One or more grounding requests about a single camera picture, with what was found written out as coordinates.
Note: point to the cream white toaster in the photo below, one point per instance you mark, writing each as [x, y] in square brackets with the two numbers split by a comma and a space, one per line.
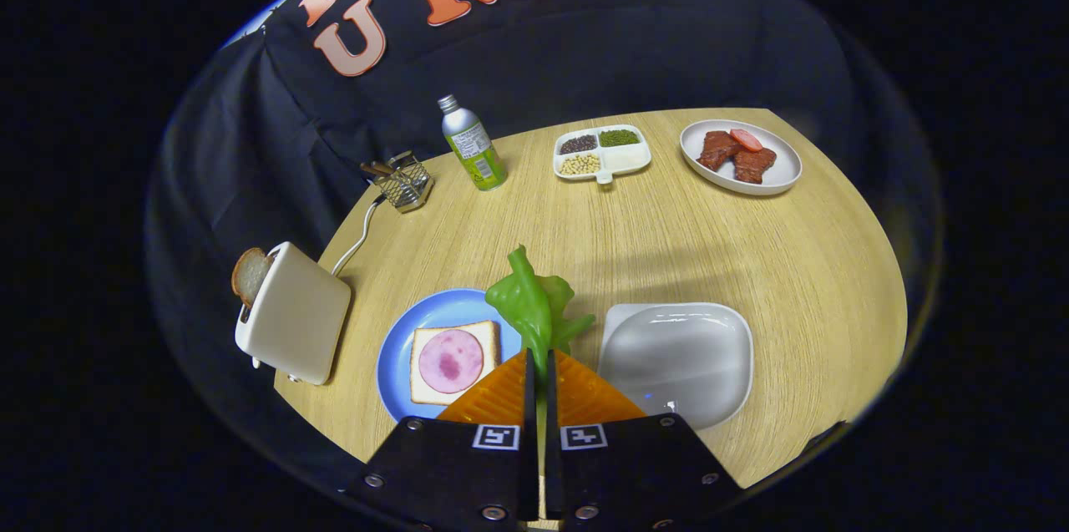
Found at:
[301, 319]

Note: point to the toasted bread slice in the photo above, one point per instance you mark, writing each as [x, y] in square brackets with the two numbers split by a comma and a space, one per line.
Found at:
[249, 275]

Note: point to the white bread slice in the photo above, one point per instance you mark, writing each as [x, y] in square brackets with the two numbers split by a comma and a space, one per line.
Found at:
[488, 331]

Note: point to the pink ham slice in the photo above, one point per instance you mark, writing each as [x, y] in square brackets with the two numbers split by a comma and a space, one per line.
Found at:
[451, 361]

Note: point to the white round plate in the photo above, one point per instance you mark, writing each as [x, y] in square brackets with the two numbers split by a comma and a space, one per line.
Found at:
[785, 169]

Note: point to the green lettuce leaf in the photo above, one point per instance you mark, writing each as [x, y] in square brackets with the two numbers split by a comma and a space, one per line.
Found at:
[526, 306]

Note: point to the silver bottle with green label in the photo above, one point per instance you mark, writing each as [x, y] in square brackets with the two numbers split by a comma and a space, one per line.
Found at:
[473, 148]

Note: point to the white divided dish with beans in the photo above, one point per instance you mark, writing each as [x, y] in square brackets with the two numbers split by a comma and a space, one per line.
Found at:
[630, 156]

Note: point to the white rounded square plate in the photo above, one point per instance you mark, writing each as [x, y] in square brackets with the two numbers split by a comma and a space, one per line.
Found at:
[676, 365]

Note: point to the black backdrop cloth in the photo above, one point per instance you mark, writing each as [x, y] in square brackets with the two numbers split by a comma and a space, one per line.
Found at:
[585, 56]

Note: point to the red sausage slice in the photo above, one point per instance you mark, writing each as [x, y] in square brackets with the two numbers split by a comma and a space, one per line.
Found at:
[746, 139]

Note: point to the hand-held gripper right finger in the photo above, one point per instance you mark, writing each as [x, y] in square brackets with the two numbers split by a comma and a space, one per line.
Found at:
[553, 473]

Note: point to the blue round plate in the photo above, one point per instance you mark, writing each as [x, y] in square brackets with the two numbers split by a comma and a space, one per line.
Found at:
[397, 365]

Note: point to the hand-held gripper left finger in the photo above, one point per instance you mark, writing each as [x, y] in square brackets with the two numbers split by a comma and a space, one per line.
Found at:
[529, 473]

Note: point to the brown meat piece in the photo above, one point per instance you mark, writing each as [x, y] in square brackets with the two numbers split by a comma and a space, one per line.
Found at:
[716, 150]
[754, 166]

